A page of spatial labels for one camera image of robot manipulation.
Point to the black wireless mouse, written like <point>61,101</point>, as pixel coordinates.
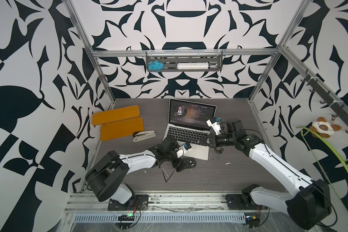
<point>189,163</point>

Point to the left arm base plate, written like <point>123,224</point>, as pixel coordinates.
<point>140,201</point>

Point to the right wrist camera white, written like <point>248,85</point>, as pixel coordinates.
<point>215,124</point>

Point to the teal scrubber ball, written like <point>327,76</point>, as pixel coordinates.
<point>155,66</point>

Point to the orange board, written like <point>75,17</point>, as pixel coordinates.
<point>115,115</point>
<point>122,128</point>

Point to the brown white plush toy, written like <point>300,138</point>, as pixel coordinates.
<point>324,128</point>

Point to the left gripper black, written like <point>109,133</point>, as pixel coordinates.
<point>177,164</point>

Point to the black hook rail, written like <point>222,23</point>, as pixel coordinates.
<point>329,98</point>

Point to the orange upper board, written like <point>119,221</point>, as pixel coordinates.
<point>115,115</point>

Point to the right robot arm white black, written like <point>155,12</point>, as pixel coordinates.
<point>306,201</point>

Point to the right round black controller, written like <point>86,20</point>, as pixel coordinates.
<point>252,221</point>

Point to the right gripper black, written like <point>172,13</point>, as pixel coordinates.
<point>210,143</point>

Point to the grey wall shelf rack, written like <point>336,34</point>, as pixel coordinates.
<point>170,59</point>

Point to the left controller board green LED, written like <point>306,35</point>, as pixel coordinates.
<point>126,217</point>

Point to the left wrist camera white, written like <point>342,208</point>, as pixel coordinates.
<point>184,149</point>

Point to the orange lower board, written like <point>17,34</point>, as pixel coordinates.
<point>122,128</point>

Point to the white roll on shelf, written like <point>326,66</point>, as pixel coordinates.
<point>193,66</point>

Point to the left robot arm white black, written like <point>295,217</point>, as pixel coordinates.
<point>105,179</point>

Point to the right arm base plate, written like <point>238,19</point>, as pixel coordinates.
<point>240,202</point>

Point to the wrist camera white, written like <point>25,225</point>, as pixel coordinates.
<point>215,124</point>
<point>184,149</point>

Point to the silver laptop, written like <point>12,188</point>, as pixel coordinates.
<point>187,123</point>

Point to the beige black stapler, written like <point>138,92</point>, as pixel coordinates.
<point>143,135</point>

